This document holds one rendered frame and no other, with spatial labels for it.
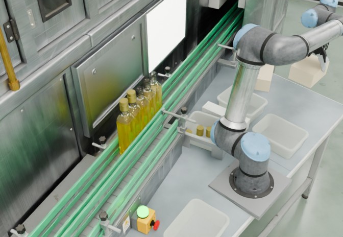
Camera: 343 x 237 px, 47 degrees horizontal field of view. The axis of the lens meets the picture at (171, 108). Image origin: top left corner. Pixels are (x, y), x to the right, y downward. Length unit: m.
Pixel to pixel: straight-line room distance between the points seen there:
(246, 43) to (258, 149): 0.41
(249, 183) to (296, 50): 0.57
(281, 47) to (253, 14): 0.89
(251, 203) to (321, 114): 0.74
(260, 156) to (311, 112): 0.69
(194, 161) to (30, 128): 0.78
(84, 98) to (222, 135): 0.57
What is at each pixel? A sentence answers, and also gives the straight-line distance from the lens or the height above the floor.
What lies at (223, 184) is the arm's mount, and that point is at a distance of 1.74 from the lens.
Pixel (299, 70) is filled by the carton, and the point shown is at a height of 1.02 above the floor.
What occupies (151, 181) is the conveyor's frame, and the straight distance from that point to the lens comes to 1.62.
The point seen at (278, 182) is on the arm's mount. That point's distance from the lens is 1.78.
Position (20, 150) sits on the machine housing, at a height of 1.16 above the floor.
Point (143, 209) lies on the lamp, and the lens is 1.54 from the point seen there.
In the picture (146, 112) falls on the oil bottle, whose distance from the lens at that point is 1.66.
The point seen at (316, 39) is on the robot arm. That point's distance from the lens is 1.58.
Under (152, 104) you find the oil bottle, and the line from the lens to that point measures 1.68.
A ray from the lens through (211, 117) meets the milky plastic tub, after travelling 1.93.
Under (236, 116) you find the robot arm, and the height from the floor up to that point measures 1.05.
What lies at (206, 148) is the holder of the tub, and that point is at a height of 0.78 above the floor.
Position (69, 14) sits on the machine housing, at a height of 1.49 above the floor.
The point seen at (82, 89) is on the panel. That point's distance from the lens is 1.49.
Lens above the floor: 2.10
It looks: 40 degrees down
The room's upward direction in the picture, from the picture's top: straight up
